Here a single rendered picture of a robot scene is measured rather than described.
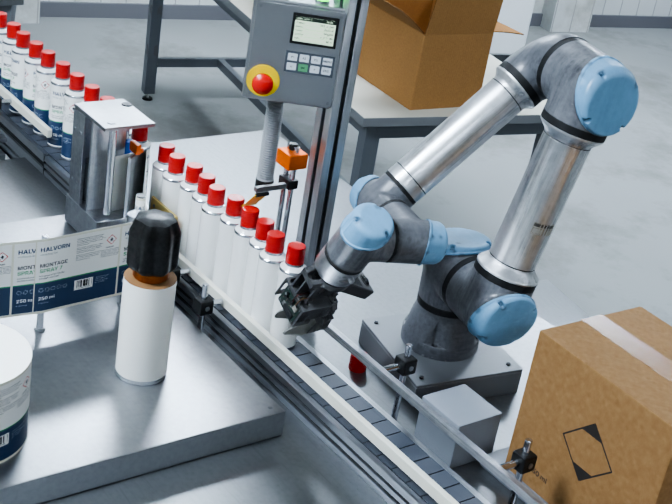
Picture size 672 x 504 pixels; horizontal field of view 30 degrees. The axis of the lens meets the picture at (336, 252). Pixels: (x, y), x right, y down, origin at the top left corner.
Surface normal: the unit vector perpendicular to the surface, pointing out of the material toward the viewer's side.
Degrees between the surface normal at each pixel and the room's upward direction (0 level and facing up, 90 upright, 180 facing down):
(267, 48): 90
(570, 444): 90
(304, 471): 0
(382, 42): 90
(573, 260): 0
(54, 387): 0
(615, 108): 84
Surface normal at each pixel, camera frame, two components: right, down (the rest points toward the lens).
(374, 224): 0.43, -0.55
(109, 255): 0.64, 0.43
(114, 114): 0.15, -0.88
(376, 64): -0.85, 0.11
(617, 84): 0.44, 0.38
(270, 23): 0.02, 0.45
